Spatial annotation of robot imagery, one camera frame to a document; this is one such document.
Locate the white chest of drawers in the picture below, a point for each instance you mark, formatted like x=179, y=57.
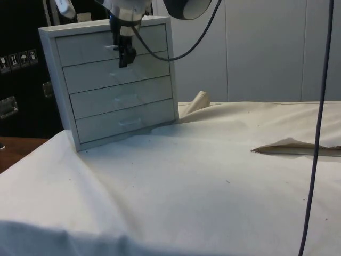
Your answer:
x=112, y=101

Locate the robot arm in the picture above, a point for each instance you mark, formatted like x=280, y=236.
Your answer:
x=174, y=8

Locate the pale grey locker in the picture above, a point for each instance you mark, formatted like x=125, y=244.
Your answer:
x=263, y=53
x=197, y=58
x=313, y=53

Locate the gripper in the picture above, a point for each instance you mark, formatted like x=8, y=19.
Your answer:
x=114, y=26

